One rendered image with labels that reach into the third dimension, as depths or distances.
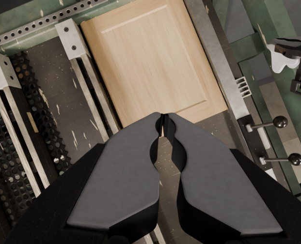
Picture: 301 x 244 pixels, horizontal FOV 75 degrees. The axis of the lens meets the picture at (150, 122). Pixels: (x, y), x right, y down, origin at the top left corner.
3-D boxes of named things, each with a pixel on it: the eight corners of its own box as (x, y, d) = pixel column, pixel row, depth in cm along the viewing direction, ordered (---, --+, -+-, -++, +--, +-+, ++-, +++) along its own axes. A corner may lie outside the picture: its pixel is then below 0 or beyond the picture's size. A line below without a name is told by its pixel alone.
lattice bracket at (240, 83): (240, 77, 72) (244, 75, 69) (247, 95, 72) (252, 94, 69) (230, 82, 72) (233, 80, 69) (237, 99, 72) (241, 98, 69)
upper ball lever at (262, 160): (260, 152, 69) (303, 150, 57) (263, 162, 69) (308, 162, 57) (254, 157, 67) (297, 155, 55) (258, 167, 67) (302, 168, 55)
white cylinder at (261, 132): (267, 145, 72) (259, 126, 72) (272, 146, 69) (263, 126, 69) (260, 149, 72) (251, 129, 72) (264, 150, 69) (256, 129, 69)
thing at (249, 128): (246, 121, 69) (287, 112, 57) (250, 131, 69) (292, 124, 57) (240, 125, 67) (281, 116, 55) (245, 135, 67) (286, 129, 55)
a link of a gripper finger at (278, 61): (253, 68, 43) (290, 80, 36) (256, 40, 40) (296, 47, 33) (265, 65, 44) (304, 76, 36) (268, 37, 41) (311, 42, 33)
